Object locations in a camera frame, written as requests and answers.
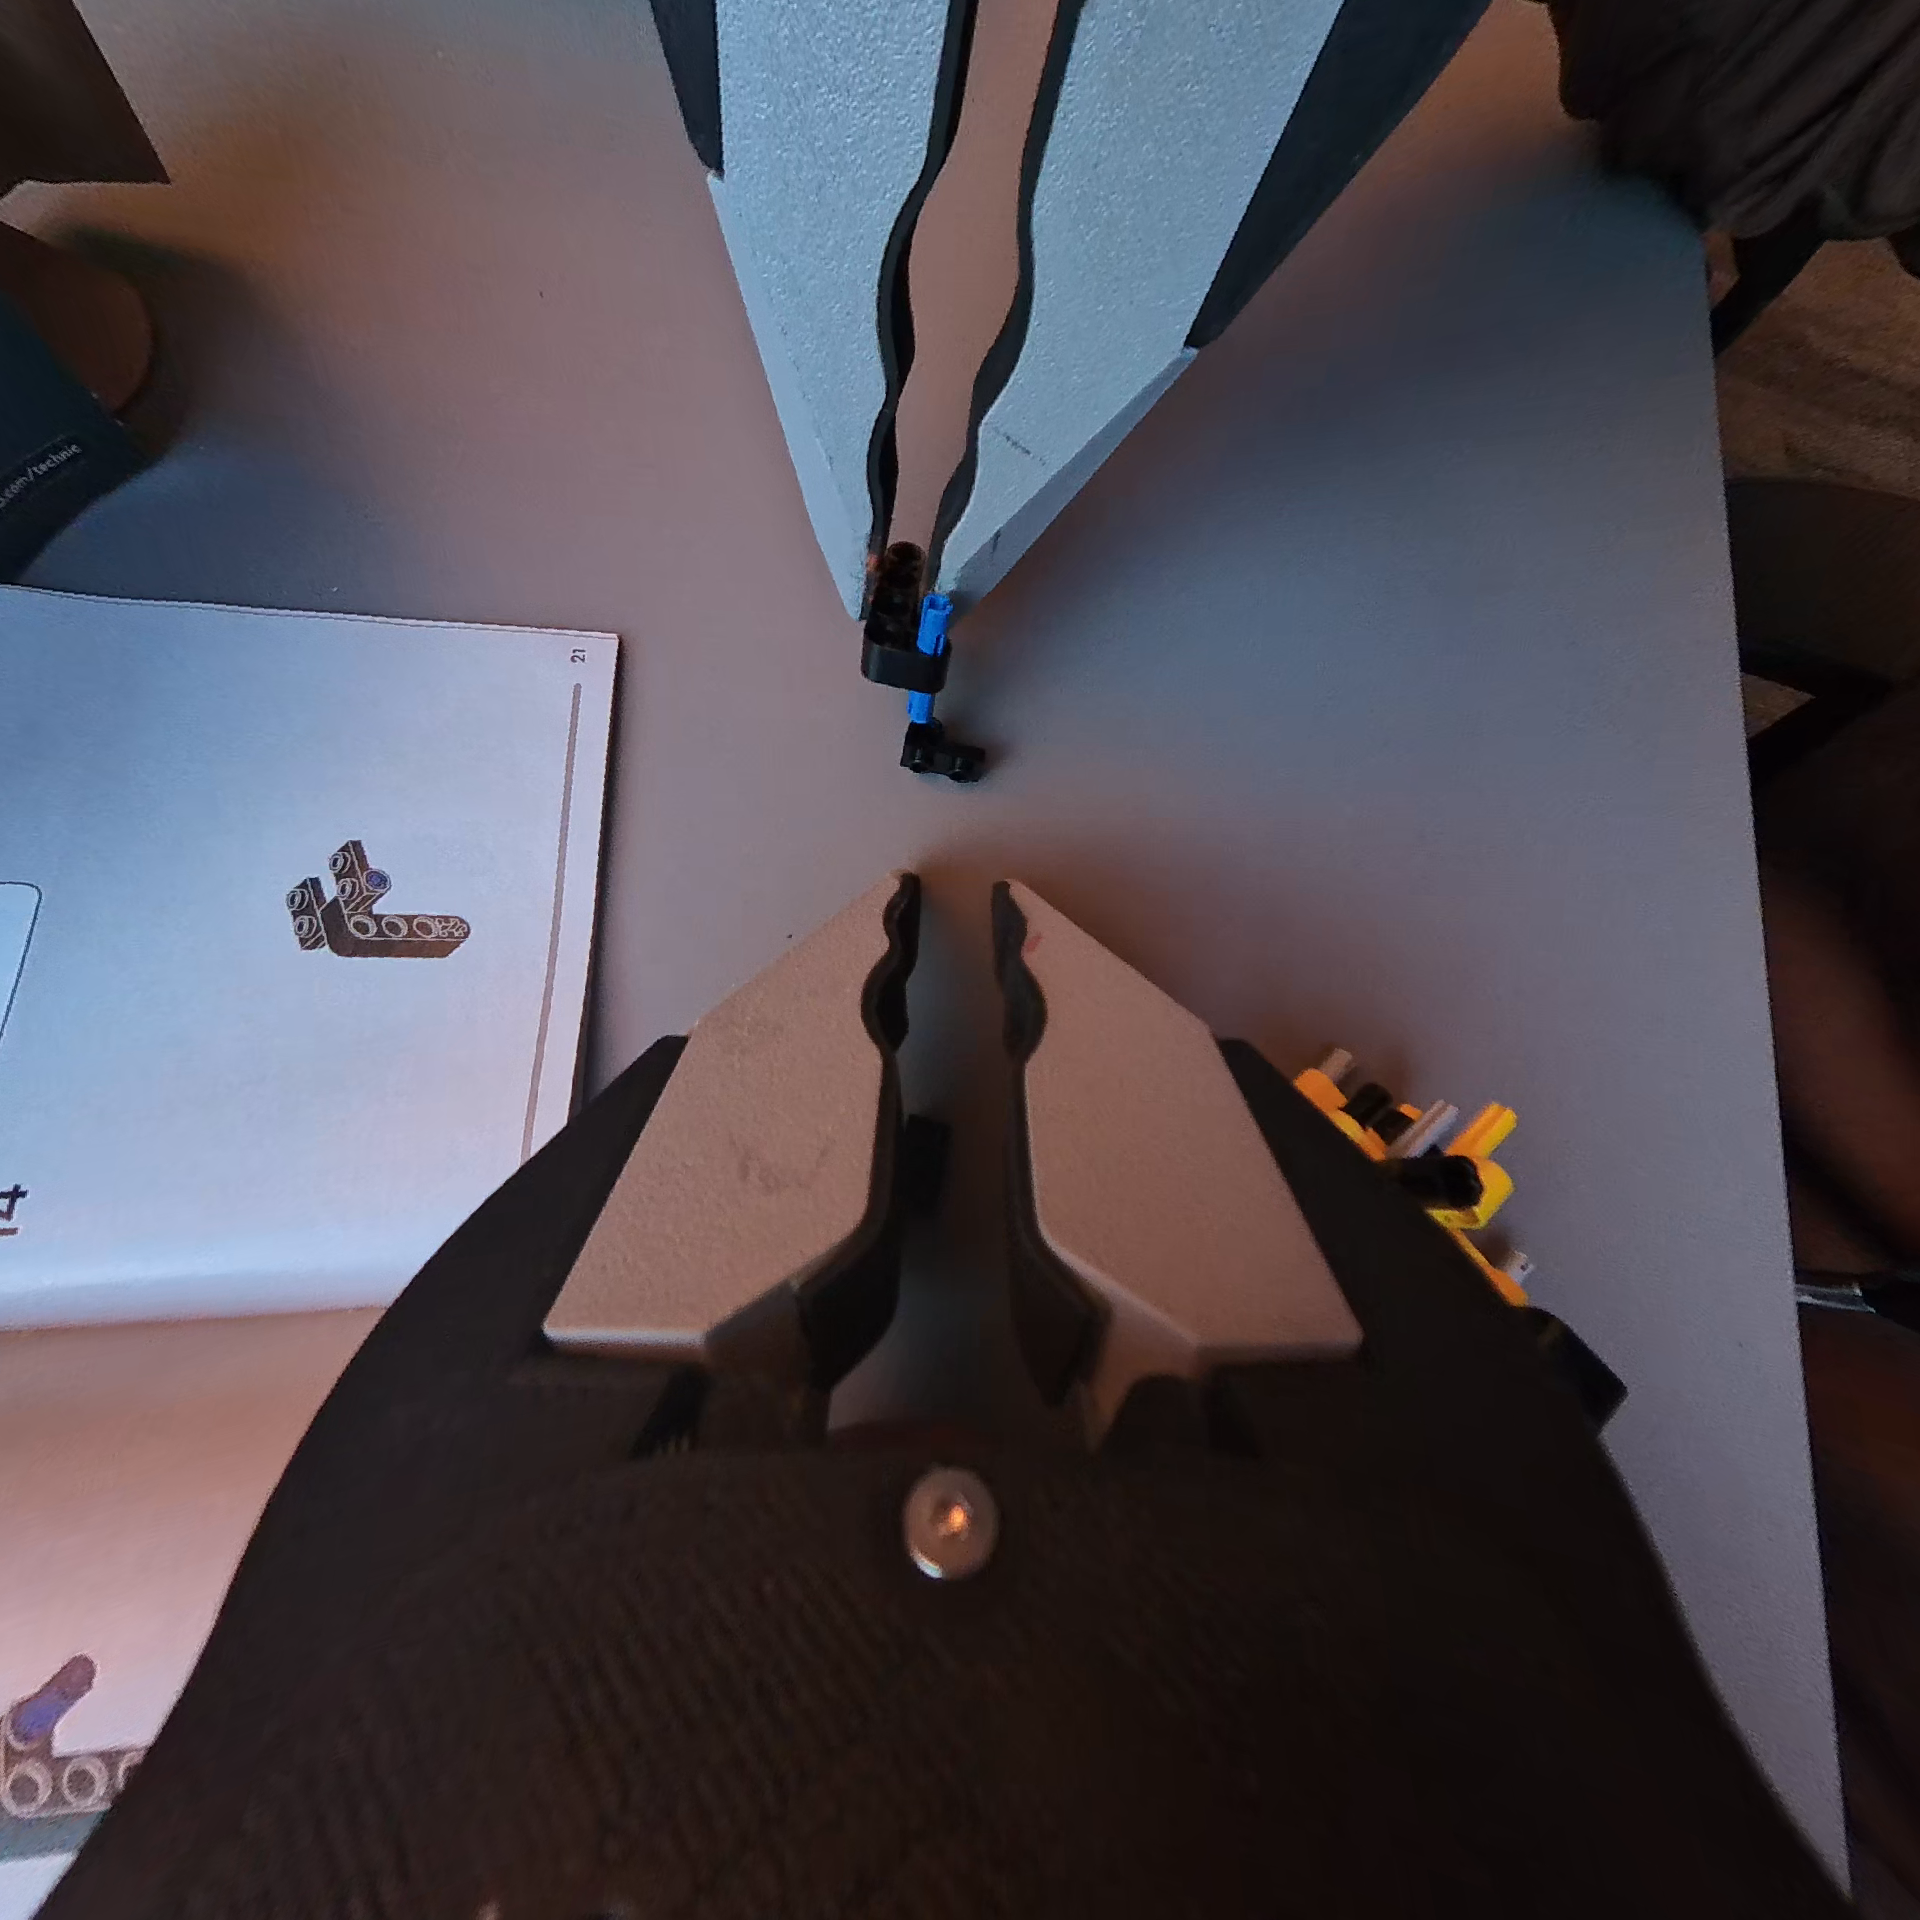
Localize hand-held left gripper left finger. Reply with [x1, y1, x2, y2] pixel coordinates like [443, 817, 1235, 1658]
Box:
[539, 870, 924, 1442]

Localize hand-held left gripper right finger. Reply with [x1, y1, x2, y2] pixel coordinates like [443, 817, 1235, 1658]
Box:
[989, 881, 1367, 1420]

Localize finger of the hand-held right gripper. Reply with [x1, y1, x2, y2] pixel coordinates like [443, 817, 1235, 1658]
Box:
[929, 0, 1346, 606]
[701, 0, 981, 623]

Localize blue lego pin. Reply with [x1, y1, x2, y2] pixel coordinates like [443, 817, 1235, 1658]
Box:
[904, 593, 959, 731]

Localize yellow lego assembly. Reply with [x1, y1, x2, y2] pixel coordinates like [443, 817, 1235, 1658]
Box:
[1295, 1044, 1539, 1307]

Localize dark cloth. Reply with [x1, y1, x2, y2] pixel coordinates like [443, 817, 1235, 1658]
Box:
[1547, 0, 1920, 242]

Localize white instruction booklet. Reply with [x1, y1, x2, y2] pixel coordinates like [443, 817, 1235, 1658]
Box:
[0, 583, 621, 1920]

